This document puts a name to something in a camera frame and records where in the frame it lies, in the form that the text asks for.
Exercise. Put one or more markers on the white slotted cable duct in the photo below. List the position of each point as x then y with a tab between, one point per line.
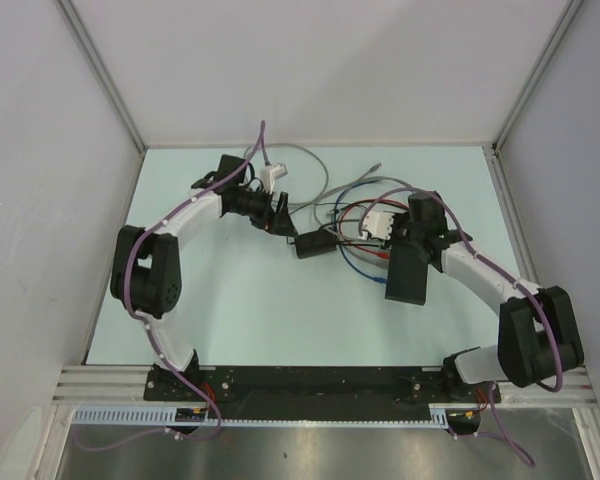
392	416

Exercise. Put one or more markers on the aluminium corner post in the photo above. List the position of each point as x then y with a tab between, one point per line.
556	38
94	59

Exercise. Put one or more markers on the left aluminium corner post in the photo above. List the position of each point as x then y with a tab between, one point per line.
94	59

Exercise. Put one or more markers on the aluminium front frame rail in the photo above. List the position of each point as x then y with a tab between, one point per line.
124	385

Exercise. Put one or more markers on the black Mercury network switch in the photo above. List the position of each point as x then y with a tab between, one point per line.
407	276

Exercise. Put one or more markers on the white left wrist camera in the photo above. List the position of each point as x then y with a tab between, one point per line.
270	173

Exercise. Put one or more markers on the right aluminium corner post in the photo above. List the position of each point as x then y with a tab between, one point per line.
556	38

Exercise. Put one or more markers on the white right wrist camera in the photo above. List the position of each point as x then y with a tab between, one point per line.
377	225

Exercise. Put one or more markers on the black ethernet cable teal plug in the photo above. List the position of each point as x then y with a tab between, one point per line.
343	219

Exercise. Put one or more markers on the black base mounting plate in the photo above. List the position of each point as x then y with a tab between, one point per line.
285	388

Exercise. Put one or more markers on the small black adapter box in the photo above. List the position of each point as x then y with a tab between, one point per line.
315	243

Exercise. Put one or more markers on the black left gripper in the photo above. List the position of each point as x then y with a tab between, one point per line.
275	223

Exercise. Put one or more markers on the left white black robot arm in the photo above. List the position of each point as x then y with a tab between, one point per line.
146	273

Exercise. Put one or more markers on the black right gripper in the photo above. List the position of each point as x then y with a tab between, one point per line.
397	218

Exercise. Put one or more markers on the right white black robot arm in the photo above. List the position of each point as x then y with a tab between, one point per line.
537	336

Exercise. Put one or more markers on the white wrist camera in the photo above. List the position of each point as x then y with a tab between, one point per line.
377	225
270	173

